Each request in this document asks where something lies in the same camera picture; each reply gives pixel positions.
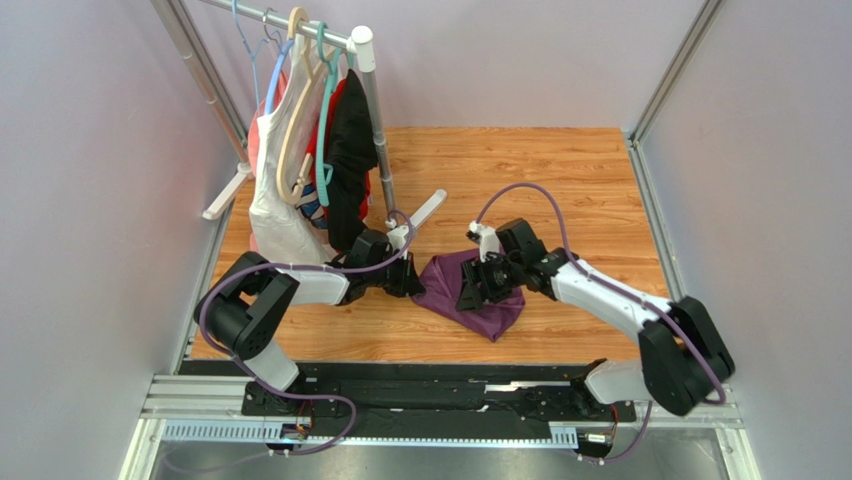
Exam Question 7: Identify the purple cable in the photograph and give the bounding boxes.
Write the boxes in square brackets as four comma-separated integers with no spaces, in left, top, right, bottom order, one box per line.
[159,209,418,475]
[473,182,728,465]

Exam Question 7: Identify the teal plastic hanger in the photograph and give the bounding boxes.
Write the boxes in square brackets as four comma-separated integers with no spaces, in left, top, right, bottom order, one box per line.
[314,21,342,207]

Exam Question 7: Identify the light blue wire hanger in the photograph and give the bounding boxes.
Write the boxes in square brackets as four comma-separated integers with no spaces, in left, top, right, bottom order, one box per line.
[230,0,274,107]

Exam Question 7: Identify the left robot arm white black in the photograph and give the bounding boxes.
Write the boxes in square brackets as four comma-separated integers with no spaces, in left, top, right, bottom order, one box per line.
[193,226,425,410]

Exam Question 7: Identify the aluminium frame rail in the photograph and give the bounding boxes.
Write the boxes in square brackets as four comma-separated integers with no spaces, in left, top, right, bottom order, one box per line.
[140,375,744,430]

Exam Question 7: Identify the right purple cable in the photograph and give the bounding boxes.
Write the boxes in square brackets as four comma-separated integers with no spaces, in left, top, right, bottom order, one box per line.
[473,182,728,465]

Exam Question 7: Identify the slotted cable duct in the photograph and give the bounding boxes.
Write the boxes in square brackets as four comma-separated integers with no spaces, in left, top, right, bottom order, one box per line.
[161,420,579,450]

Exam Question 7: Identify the purple cloth napkin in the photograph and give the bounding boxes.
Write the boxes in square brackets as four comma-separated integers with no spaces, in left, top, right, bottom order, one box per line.
[412,249,526,342]

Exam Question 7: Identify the blue plastic hanger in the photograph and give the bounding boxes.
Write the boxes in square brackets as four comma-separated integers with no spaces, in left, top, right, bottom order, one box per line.
[263,40,294,115]

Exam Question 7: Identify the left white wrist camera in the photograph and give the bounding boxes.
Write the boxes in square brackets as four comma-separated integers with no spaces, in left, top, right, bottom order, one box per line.
[387,221,416,259]

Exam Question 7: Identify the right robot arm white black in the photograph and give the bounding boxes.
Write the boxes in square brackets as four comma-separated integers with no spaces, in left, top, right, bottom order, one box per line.
[456,219,736,417]

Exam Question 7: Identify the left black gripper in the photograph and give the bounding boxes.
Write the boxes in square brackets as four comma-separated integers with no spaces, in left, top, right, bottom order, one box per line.
[365,249,425,298]

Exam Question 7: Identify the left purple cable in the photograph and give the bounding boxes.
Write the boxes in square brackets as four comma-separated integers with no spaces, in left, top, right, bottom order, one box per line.
[159,209,418,475]

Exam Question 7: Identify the white tank top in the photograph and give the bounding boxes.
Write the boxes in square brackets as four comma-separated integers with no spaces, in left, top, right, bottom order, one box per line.
[248,74,333,265]

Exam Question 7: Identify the black garment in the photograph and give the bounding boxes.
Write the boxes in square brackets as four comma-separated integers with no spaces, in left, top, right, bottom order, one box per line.
[324,70,378,251]

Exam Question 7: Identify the white grey clothes rack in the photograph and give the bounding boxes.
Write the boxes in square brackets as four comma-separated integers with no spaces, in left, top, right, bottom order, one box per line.
[192,0,449,234]

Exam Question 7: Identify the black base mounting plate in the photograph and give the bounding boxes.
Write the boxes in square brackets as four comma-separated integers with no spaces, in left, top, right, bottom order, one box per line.
[179,359,640,441]

